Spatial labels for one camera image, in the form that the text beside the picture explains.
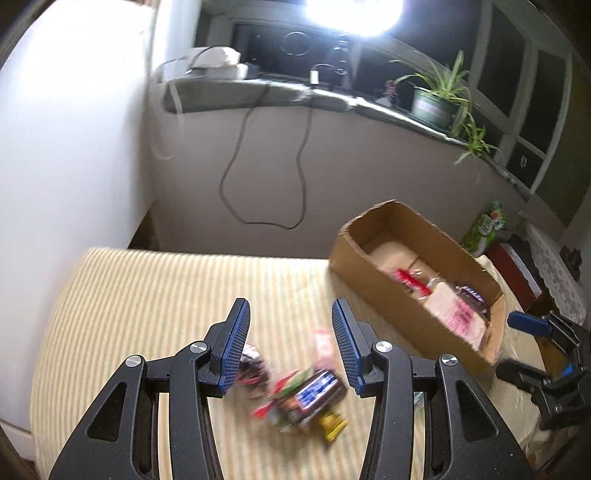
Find white cable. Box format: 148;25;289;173
149;55;205;163

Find brown chocolate bar blue label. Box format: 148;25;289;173
295;369;346;429

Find small yellow snack packet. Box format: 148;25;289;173
318;411;349;443

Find green tissue pack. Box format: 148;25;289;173
461;201;508;257

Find black cable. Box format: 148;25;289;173
218;41;352;231

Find pink printed packet in box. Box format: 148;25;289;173
423;282;487;350

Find white power adapter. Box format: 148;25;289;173
186;46;249;80

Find red clear candy bag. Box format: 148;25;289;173
236;343;270;399

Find potted spider plant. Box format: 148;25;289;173
387;50;503;166

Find grey window sill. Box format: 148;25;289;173
149;77;532;200

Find lace covered side table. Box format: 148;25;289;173
486;221;588;326

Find red snack bag in box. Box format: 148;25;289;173
393;268;432;297

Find cardboard box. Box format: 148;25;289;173
329;201;507;373

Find pink candy packet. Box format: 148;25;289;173
312;328;335;369

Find green yellow snack pouch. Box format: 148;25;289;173
250;367;315;434

